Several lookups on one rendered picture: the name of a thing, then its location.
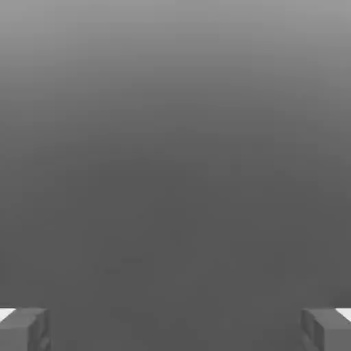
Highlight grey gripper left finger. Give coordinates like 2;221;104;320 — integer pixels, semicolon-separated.
0;306;52;351

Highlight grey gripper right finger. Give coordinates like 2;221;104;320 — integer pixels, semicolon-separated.
300;306;351;351

